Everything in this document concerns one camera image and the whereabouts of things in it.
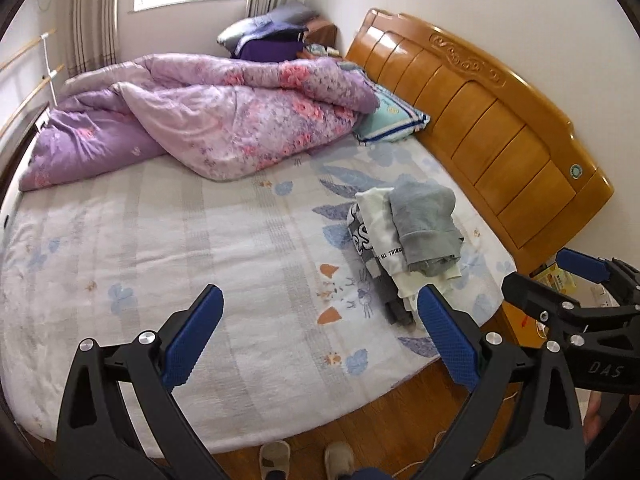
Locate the beige slipper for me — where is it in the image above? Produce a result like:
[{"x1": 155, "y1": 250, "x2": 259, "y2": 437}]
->
[
  {"x1": 258, "y1": 440, "x2": 292, "y2": 480},
  {"x1": 323, "y1": 440, "x2": 357, "y2": 480}
]

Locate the white folded garment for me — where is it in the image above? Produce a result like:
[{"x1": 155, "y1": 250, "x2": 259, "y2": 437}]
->
[{"x1": 356, "y1": 187, "x2": 463, "y2": 302}]

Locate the wooden nightstand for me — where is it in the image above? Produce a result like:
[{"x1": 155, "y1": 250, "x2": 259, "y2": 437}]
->
[{"x1": 499, "y1": 304, "x2": 547, "y2": 357}]

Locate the grey-blue pillow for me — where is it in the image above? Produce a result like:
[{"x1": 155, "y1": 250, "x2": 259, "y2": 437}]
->
[{"x1": 260, "y1": 2, "x2": 319, "y2": 29}]

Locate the grey zip hoodie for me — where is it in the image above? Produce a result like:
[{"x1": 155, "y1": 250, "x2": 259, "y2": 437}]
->
[{"x1": 389, "y1": 181, "x2": 466, "y2": 277}]

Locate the teal bordered pillow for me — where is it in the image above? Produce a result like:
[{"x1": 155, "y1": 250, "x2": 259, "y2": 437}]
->
[{"x1": 352, "y1": 82, "x2": 431, "y2": 146}]

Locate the grey printed folded garment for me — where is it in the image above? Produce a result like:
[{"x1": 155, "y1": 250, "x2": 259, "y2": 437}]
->
[{"x1": 346, "y1": 205, "x2": 387, "y2": 281}]

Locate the brown chair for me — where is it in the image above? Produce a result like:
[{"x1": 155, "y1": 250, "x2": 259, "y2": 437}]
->
[{"x1": 304, "y1": 16, "x2": 338, "y2": 49}]

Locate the dark grey folded garment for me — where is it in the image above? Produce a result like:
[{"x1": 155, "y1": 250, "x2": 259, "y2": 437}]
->
[{"x1": 384, "y1": 297, "x2": 417, "y2": 329}]

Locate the wooden headboard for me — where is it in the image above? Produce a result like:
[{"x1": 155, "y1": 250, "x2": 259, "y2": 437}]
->
[{"x1": 345, "y1": 7, "x2": 615, "y2": 273}]

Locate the bed with patterned sheet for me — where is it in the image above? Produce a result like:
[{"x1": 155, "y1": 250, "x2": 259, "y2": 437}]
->
[{"x1": 0, "y1": 125, "x2": 518, "y2": 453}]

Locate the yellow packet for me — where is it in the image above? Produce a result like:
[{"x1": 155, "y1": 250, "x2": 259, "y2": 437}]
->
[{"x1": 530, "y1": 264, "x2": 584, "y2": 297}]

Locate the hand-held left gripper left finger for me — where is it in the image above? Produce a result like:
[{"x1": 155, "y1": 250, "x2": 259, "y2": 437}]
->
[{"x1": 54, "y1": 284, "x2": 224, "y2": 480}]

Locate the white rail post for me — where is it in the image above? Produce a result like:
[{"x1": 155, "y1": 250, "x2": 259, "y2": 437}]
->
[{"x1": 41, "y1": 31, "x2": 57, "y2": 107}]

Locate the person's right hand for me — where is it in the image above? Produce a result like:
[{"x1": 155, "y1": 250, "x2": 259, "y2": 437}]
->
[{"x1": 584, "y1": 390, "x2": 604, "y2": 447}]

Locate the wooden wall rail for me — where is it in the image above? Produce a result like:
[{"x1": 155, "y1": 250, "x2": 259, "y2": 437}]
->
[
  {"x1": 0, "y1": 64, "x2": 66, "y2": 136},
  {"x1": 0, "y1": 34, "x2": 56, "y2": 72}
]

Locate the purple cloth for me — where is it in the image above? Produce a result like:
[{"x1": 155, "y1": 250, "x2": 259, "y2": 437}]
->
[{"x1": 234, "y1": 27, "x2": 307, "y2": 62}]

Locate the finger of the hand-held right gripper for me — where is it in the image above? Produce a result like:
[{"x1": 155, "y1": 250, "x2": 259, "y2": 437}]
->
[
  {"x1": 501, "y1": 271, "x2": 640, "y2": 348},
  {"x1": 556, "y1": 247, "x2": 640, "y2": 306}
]

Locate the purple floral quilt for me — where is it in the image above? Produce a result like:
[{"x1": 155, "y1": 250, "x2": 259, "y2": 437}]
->
[{"x1": 20, "y1": 55, "x2": 381, "y2": 192}]

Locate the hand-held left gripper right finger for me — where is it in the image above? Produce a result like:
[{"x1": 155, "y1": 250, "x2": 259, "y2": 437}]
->
[{"x1": 416, "y1": 284, "x2": 586, "y2": 480}]

